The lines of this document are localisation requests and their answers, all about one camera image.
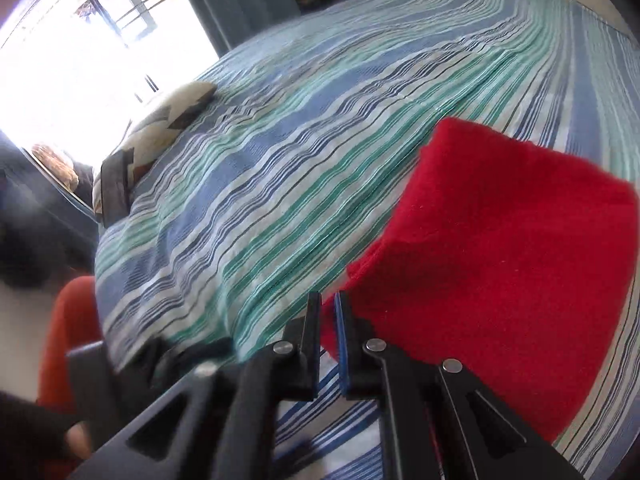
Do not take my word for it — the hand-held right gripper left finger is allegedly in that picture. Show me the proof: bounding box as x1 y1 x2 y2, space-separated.
70 291 323 480

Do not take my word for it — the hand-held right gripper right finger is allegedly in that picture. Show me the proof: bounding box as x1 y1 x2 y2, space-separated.
334 290 586 480

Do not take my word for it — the red sweater with white print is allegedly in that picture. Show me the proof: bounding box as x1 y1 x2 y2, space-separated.
320 117 640 443

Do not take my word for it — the person's left forearm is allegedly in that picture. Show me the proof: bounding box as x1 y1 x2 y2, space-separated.
0 391 72 463

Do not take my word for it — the person's left hand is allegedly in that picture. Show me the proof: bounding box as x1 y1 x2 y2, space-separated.
66 421 96 460

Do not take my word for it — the orange rug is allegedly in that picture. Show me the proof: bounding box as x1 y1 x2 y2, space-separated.
37 276 107 411

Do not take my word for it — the striped bedspread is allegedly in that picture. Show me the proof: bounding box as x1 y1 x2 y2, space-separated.
94 0 640 480

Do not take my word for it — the brown woven object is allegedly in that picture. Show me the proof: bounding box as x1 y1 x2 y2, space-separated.
31 143 81 192

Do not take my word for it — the beige patterned cushion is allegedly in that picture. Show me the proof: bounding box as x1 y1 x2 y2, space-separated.
92 81 218 216

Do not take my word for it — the blue curtain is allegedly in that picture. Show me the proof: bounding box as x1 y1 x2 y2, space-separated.
170 0 302 58

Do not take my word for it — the black balcony railing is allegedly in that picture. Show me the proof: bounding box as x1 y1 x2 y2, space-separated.
74 0 187 92

